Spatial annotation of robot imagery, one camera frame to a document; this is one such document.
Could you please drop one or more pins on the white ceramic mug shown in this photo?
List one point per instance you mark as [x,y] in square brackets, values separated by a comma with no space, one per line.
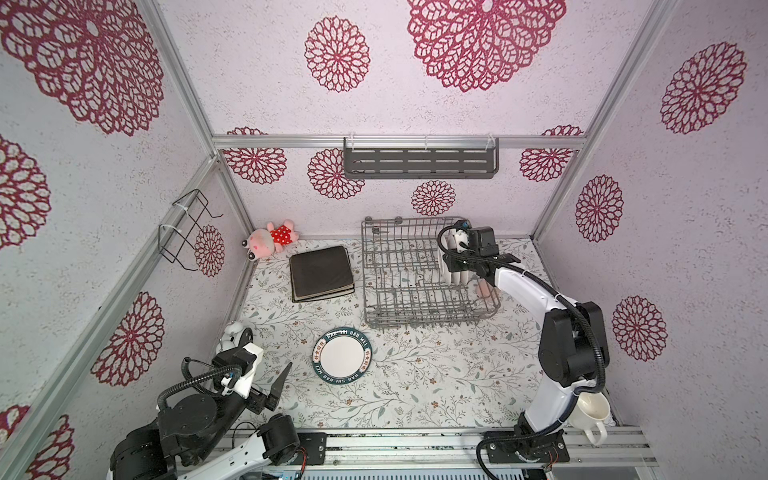
[590,415]

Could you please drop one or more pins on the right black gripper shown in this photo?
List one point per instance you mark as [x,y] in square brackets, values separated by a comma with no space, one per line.
[453,266]

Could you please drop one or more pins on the black wire wall basket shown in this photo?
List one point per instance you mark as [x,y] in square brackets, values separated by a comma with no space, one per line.
[191,241]

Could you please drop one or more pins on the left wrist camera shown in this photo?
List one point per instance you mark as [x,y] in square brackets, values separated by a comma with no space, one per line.
[242,363]

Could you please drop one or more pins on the black square plate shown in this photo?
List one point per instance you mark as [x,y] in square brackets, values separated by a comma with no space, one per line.
[320,271]
[322,296]

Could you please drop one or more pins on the pink sponge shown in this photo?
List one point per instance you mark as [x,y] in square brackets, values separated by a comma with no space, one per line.
[484,290]

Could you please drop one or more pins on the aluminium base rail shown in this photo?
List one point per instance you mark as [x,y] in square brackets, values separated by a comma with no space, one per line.
[455,449]

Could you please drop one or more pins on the grey wire dish rack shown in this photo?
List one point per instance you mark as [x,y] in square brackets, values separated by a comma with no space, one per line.
[402,281]

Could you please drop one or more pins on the grey wall shelf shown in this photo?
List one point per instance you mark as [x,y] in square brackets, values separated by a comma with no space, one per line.
[424,163]

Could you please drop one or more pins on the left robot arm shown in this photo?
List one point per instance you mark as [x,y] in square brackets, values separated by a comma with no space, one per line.
[177,444]

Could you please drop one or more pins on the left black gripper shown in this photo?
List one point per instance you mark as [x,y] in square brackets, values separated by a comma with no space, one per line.
[260,400]

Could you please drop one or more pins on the pink pig plush toy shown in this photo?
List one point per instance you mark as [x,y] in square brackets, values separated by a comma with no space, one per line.
[264,243]

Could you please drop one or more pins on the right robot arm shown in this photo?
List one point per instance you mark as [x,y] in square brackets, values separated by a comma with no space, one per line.
[572,350]

